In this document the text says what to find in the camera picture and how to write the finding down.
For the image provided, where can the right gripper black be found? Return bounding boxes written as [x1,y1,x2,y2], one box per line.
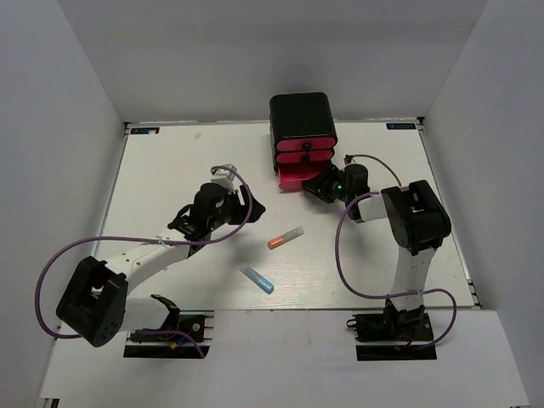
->
[303,162,354,203]

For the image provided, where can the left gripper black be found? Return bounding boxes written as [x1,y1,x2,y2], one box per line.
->
[208,185,266,231]

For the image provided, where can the pink drawer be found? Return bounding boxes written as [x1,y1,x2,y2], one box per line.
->
[277,161,332,191]
[275,150,334,164]
[275,137,337,152]

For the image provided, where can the orange clear lead case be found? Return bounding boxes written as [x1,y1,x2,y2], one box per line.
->
[267,226,304,250]

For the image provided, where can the black drawer cabinet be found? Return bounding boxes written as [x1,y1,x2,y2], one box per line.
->
[269,92,337,172]

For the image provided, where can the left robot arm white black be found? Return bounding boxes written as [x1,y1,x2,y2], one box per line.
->
[56,183,266,347]

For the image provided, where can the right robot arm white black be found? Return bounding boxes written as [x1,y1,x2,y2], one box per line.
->
[302,164,451,339]

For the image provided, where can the blue clear lead case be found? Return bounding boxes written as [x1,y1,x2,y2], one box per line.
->
[239,266,275,294]

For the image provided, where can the right corner label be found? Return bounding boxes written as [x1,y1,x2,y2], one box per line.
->
[386,122,417,130]

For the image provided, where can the corner label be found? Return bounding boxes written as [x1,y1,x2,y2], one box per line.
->
[130,127,160,135]
[386,122,417,130]

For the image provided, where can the left corner label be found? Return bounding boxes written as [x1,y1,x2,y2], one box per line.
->
[130,127,160,135]

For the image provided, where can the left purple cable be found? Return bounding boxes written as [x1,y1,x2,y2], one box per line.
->
[34,165,254,358]

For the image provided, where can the purple cable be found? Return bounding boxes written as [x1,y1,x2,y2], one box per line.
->
[335,153,458,352]
[34,165,254,358]

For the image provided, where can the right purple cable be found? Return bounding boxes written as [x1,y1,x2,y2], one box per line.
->
[335,153,458,352]

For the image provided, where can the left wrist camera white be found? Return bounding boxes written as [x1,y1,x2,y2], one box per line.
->
[211,164,237,192]

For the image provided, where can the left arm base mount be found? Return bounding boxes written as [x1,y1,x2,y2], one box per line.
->
[123,311,215,360]

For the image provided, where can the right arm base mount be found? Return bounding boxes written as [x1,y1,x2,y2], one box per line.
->
[346,313,437,362]

